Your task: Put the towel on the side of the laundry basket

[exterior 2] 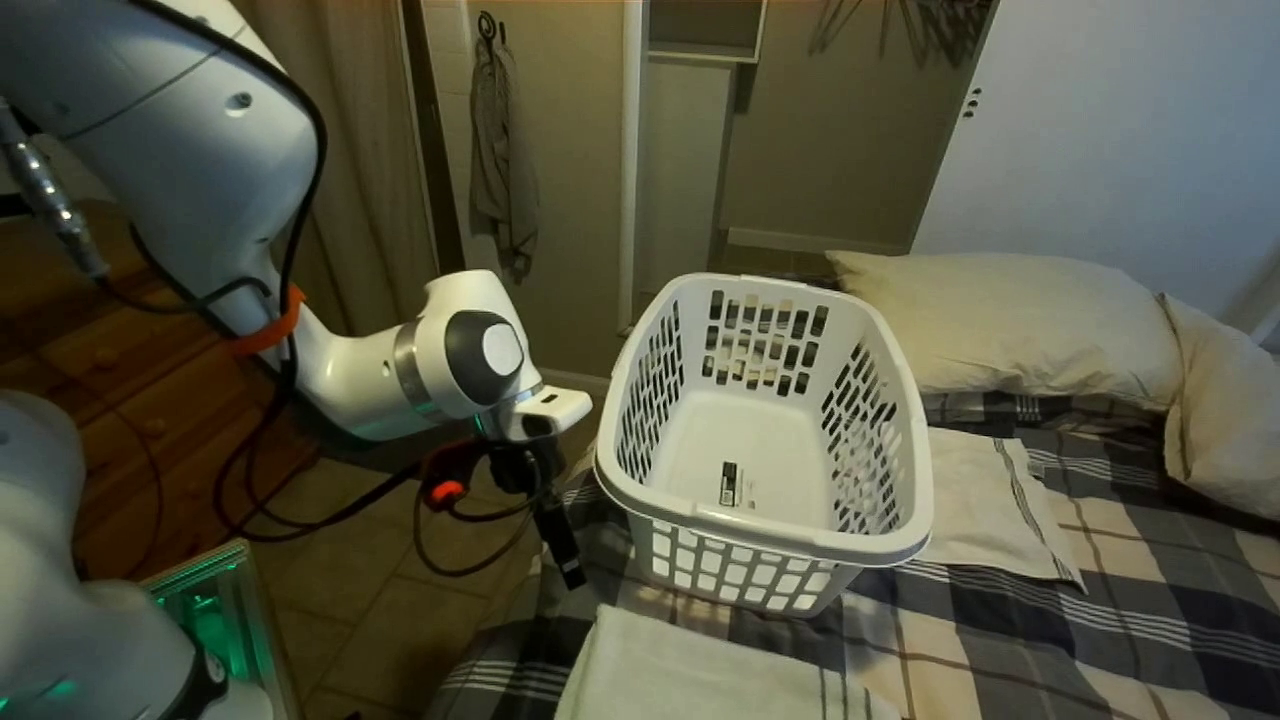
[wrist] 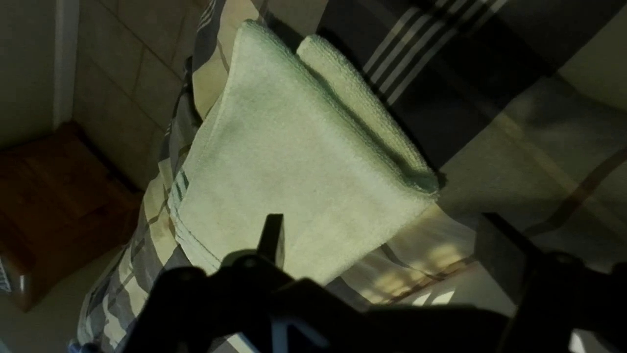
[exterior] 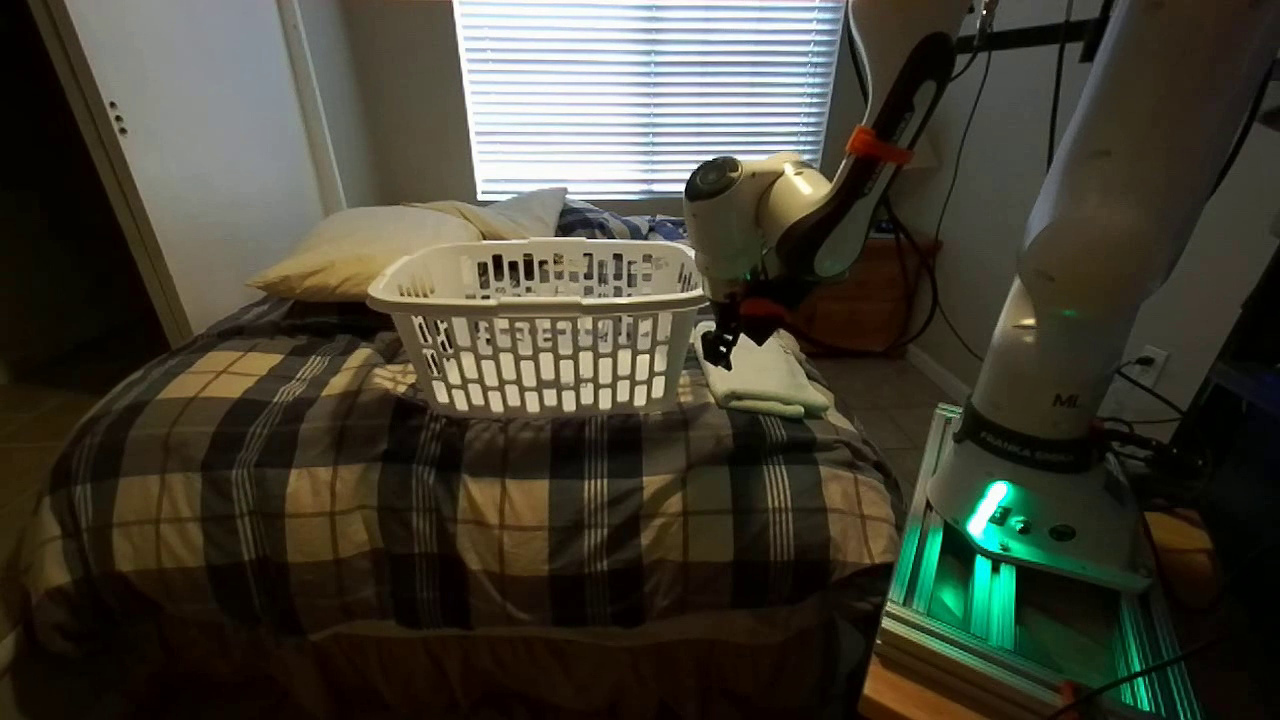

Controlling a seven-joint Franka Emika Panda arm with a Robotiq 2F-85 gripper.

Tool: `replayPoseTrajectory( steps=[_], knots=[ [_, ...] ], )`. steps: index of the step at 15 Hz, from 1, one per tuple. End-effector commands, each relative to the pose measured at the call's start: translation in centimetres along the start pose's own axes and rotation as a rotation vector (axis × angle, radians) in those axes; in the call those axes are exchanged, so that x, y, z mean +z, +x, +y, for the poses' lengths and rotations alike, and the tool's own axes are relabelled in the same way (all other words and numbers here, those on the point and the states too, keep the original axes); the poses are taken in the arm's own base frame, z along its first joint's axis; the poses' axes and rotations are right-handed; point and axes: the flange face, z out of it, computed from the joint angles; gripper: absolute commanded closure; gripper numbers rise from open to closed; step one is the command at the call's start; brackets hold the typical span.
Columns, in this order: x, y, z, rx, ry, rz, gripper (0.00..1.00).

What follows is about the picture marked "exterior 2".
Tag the white plastic laundry basket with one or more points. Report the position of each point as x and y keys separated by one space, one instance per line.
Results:
x=761 y=446

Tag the grey hanging garment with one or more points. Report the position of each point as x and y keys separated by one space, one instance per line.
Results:
x=504 y=163

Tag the white door frame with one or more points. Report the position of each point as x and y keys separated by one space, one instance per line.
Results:
x=630 y=163

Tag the large cream pillow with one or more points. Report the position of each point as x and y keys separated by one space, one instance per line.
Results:
x=1013 y=324

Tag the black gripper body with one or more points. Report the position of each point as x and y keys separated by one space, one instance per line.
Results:
x=521 y=465

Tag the white door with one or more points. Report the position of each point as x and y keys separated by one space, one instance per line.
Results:
x=1123 y=135

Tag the wooden dresser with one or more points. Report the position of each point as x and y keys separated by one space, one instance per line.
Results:
x=120 y=361

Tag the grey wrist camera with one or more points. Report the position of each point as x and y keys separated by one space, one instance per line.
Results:
x=552 y=406

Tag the cream towel with stripes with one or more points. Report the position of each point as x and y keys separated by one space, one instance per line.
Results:
x=680 y=673

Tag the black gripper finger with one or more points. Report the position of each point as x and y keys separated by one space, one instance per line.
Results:
x=562 y=546

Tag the small cream pillow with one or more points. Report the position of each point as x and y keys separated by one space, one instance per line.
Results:
x=1235 y=413

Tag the folded cream towel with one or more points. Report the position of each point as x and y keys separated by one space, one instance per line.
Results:
x=986 y=504

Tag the plaid bed blanket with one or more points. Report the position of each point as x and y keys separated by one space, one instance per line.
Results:
x=1133 y=624

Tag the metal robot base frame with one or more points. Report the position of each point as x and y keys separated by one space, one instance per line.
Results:
x=220 y=620

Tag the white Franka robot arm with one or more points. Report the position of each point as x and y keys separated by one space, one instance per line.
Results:
x=160 y=145

